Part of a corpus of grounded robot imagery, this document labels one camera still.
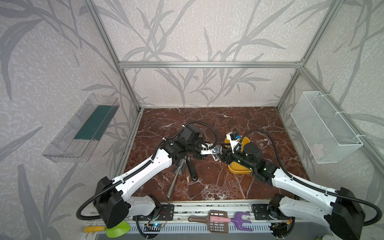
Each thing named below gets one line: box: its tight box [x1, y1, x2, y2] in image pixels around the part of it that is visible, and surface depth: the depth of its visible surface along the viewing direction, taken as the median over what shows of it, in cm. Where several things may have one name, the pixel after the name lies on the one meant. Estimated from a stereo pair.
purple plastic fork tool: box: [231, 212, 253, 232], surface depth 71 cm
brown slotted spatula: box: [188, 210, 229, 233], surface depth 72 cm
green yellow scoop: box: [83, 220, 131, 238], surface depth 69 cm
